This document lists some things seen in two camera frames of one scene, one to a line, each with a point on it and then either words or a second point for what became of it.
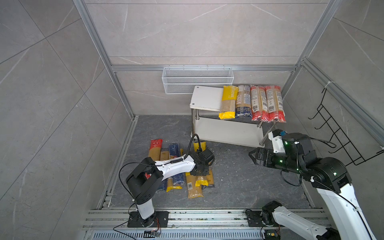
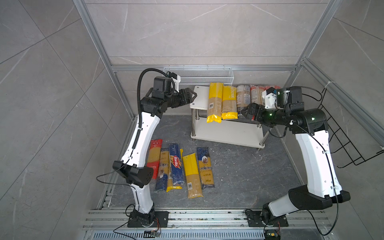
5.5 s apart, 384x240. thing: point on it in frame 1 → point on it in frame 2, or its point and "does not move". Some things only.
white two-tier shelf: x=205 y=105 does not move
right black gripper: x=268 y=153 → x=260 y=109
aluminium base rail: x=187 y=224 does not move
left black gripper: x=206 y=173 → x=186 y=94
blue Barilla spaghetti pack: x=174 y=154 does not move
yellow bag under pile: x=193 y=191 does not move
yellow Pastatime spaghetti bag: x=229 y=96 does not move
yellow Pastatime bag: x=201 y=181 → x=215 y=102
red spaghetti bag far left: x=155 y=149 does not move
